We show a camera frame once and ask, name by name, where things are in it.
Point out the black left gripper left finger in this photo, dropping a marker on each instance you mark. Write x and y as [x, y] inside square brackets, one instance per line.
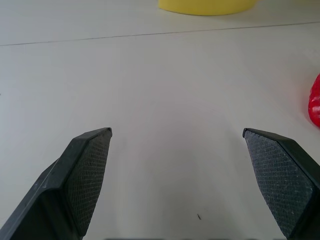
[62, 185]

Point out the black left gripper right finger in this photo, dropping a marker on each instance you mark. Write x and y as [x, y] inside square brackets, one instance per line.
[282, 180]

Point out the red plastic object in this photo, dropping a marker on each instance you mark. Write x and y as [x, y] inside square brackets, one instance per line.
[315, 102]

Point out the yellow bowl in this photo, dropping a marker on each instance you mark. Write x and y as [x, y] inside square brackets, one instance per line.
[205, 6]

